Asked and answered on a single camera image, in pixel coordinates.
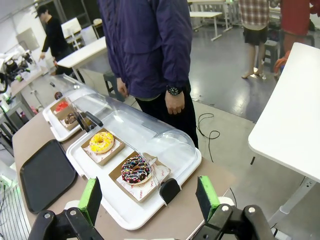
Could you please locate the cardboard tray under sprinkled donut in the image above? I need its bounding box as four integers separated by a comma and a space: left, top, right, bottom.
108, 152, 172, 203

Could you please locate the cardboard tray under yellow donut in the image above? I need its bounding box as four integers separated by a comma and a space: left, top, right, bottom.
81, 127, 126, 167

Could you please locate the person's right forearm blue sleeve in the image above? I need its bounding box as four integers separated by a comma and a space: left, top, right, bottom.
106, 42, 129, 81

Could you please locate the chocolate donut with colourful sprinkles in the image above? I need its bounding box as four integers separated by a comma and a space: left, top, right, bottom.
120, 154, 152, 186

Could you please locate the black handle on large cover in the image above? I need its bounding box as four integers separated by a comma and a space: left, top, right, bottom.
159, 177, 181, 206

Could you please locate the person in blue jacket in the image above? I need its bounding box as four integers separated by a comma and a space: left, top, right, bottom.
96, 0, 200, 150

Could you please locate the large white table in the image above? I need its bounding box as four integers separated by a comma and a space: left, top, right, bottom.
247, 42, 320, 227

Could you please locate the small white display tray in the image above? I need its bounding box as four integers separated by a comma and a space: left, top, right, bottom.
42, 98, 83, 143

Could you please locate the large clear dome cover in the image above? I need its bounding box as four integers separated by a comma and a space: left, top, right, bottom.
72, 93, 197, 201

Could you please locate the person in red clothes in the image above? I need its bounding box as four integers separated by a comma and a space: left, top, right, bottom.
273, 0, 320, 74

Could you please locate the black wrist watch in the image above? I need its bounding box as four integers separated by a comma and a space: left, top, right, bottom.
166, 85, 185, 97

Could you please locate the person's right hand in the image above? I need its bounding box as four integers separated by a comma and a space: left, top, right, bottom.
116, 77, 130, 99

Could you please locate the red frosted donut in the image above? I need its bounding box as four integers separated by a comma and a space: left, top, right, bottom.
54, 100, 70, 113

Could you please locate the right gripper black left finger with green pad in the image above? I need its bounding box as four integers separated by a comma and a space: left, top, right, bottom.
27, 176, 106, 240

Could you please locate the cardboard tray under red donut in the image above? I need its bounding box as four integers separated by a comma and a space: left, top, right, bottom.
49, 97, 72, 116

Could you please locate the yellow frosted donut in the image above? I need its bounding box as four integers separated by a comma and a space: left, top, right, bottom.
89, 131, 115, 154

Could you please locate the black handle on small cover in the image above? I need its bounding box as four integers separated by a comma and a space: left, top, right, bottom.
76, 111, 104, 133

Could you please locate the person's left hand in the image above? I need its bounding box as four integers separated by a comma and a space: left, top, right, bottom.
164, 92, 186, 116

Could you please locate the person in plaid shirt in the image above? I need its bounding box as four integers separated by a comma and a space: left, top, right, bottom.
238, 0, 271, 80

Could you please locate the white table with grey legs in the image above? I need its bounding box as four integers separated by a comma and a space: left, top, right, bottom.
56, 36, 108, 83

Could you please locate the dark chocolate donut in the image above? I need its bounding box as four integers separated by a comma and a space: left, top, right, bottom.
64, 112, 78, 125

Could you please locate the grey whiteboard panel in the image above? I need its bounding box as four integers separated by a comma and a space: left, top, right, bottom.
16, 27, 40, 51

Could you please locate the large white display tray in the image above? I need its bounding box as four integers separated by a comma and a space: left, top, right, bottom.
66, 127, 203, 231

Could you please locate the small clear dome cover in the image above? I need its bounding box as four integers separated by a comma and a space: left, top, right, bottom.
48, 74, 115, 131

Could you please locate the long white background table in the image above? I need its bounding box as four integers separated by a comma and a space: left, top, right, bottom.
188, 11, 224, 42

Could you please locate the black plastic serving tray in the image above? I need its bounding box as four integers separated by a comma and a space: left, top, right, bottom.
19, 139, 77, 215

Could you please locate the cardboard tray under dark donut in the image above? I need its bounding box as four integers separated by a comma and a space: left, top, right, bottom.
58, 111, 82, 131

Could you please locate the grey plastic stool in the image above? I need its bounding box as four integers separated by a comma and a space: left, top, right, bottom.
103, 71, 126, 103
263, 39, 280, 73

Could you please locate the person in black with cap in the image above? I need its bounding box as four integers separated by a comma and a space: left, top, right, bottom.
34, 4, 75, 76

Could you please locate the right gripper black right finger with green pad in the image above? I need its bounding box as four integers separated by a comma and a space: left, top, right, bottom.
192, 175, 276, 240

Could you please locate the black cable on floor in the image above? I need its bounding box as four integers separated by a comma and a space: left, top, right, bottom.
195, 112, 221, 164

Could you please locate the white printed paper liner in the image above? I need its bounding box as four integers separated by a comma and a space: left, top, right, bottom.
83, 138, 123, 163
116, 152, 171, 198

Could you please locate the person's left forearm blue sleeve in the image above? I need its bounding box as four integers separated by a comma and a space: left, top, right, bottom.
159, 32, 194, 89

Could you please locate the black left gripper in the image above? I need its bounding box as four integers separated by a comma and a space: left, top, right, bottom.
3, 51, 33, 81

